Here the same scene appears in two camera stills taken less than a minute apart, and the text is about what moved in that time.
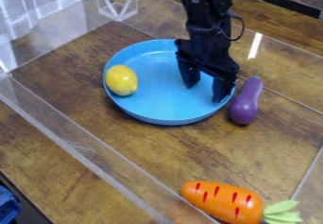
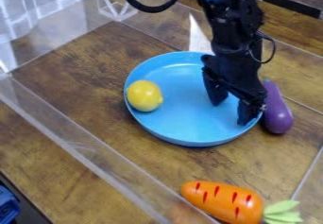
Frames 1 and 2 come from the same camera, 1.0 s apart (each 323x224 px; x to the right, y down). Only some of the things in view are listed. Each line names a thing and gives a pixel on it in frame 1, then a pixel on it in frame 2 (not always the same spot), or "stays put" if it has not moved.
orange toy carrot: (235, 205) stays put
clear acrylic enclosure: (80, 163) stays put
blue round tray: (161, 100) -> (186, 119)
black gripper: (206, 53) -> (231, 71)
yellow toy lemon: (120, 79) -> (144, 95)
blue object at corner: (11, 206) stays put
